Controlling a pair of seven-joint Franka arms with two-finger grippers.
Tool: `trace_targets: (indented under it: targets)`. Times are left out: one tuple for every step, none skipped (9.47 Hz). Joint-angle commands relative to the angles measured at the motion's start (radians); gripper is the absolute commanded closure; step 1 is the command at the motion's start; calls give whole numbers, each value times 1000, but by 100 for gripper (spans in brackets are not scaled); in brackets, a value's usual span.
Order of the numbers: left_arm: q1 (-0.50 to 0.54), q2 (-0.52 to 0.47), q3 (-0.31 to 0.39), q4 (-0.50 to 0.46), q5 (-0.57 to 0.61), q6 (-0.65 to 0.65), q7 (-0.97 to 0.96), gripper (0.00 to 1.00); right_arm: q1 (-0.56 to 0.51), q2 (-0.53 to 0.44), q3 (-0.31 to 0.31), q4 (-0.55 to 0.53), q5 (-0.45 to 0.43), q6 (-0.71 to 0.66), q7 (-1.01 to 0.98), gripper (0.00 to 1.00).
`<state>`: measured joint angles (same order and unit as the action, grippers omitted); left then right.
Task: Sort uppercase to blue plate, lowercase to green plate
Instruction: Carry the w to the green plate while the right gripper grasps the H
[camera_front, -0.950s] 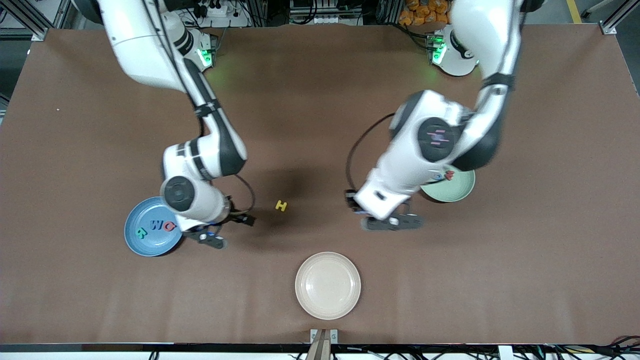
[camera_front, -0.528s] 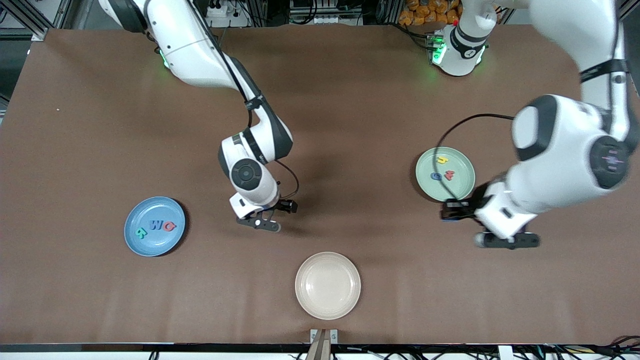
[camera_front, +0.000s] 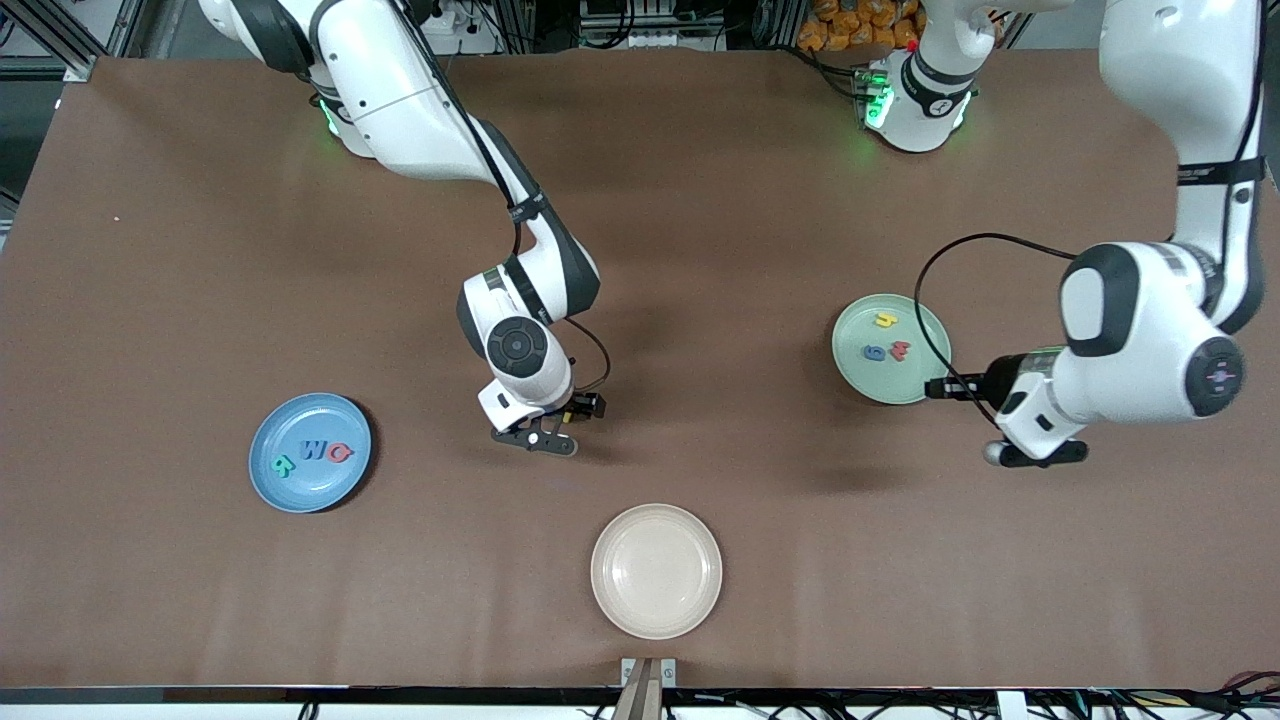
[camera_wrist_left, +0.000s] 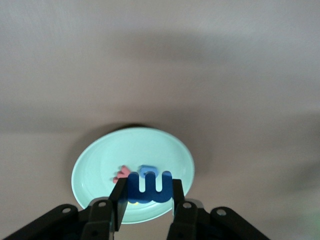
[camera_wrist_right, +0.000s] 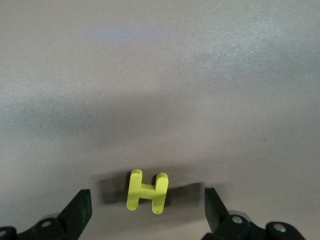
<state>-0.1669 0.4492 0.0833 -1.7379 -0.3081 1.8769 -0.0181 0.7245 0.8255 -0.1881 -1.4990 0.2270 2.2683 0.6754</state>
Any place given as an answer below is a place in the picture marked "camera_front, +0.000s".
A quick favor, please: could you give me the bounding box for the green plate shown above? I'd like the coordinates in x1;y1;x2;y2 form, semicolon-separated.
831;293;952;406

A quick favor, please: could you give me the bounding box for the beige plate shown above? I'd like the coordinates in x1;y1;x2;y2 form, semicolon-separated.
590;503;724;641

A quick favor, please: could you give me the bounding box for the blue plate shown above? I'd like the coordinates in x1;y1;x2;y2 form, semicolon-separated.
248;392;373;515

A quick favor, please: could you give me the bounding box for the brown table cover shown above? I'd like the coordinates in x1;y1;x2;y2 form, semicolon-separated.
0;48;1280;691

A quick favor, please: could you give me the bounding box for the white vented device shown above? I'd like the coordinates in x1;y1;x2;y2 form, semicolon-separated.
578;0;673;51

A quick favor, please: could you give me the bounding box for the orange snack packets pile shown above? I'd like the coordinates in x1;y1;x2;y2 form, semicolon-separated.
797;0;926;53

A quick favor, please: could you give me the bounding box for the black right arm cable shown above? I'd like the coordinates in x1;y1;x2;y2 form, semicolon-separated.
395;0;612;396

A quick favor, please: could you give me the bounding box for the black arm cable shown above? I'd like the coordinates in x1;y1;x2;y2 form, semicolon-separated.
395;0;612;396
913;233;1081;429

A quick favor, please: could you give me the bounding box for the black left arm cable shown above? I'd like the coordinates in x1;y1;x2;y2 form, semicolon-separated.
913;233;1081;429

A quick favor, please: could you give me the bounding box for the metal bracket with post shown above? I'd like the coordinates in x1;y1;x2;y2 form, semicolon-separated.
620;657;678;720

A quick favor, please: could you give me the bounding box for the black cable bundle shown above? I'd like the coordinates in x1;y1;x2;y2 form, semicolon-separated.
1075;672;1280;720

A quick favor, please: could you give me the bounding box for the aluminium frame profile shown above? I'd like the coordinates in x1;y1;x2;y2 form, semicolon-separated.
0;0;101;83

